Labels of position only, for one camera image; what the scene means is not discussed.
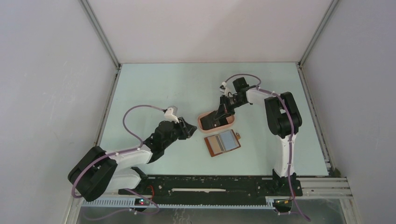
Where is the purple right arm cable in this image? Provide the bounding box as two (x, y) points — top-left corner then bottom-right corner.
(221, 73), (311, 224)

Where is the gold VIP card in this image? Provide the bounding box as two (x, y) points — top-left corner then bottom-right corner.
(205, 134), (224, 156)

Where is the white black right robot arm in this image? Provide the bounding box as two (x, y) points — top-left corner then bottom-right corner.
(200, 74), (302, 195)

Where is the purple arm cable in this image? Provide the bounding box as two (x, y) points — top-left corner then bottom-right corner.
(71, 105), (168, 222)
(221, 73), (311, 224)

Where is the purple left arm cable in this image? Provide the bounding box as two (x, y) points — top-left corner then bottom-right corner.
(71, 105), (168, 222)

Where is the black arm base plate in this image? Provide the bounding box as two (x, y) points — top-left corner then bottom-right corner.
(133, 175), (303, 206)

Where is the pink oval plastic tray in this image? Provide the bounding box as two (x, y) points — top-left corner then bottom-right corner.
(197, 111), (235, 133)

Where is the brown leather card holder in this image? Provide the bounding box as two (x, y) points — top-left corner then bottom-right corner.
(204, 129), (241, 157)

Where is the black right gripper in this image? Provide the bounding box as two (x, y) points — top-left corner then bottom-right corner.
(215, 94), (247, 120)

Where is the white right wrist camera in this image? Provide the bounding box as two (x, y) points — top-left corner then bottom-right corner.
(219, 82), (233, 98)

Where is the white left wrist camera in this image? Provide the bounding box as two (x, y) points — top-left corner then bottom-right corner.
(164, 106), (179, 123)

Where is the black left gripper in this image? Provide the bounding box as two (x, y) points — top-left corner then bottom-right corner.
(162, 117), (197, 148)

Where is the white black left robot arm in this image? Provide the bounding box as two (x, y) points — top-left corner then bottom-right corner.
(67, 117), (198, 202)

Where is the black VIP card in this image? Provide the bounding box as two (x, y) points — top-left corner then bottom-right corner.
(198, 111), (233, 131)

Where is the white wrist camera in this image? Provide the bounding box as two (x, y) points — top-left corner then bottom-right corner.
(219, 82), (233, 98)
(164, 106), (179, 123)

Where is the aluminium frame rail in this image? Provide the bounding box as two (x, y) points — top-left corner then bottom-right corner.
(70, 175), (354, 211)

